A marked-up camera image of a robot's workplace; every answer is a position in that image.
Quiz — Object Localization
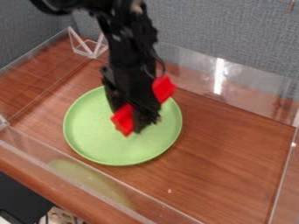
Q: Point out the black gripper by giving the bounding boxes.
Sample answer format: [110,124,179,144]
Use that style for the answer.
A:
[95,5,165,134]

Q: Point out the red block carrot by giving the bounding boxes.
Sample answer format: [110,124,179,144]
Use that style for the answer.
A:
[111,76,177,137]

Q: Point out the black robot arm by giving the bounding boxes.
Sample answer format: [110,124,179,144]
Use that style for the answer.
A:
[30,0,165,133]

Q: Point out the green round plate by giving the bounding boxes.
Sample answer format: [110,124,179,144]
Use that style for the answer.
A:
[63,87,183,166]

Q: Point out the clear acrylic corner bracket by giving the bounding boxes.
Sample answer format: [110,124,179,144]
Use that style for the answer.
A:
[68,26,108,59]

